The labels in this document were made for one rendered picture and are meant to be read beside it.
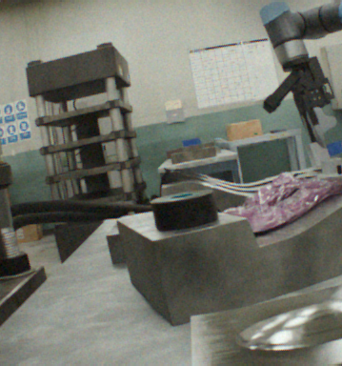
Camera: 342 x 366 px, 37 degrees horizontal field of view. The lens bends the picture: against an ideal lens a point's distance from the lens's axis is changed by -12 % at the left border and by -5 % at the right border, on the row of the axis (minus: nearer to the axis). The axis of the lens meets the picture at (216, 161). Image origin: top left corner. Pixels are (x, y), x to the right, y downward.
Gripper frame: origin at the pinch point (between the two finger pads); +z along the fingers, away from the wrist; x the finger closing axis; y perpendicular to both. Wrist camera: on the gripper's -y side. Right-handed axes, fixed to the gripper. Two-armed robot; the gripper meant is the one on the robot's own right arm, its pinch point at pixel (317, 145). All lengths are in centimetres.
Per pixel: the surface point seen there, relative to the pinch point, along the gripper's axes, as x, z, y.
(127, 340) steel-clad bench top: -61, 17, -42
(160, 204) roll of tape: -55, 3, -33
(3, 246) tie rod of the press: -9, -1, -75
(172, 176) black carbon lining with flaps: -13.8, -2.8, -32.2
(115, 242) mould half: -17, 6, -47
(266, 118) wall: 633, -90, 87
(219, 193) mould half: -17.6, 3.4, -24.9
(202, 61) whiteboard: 618, -194, 29
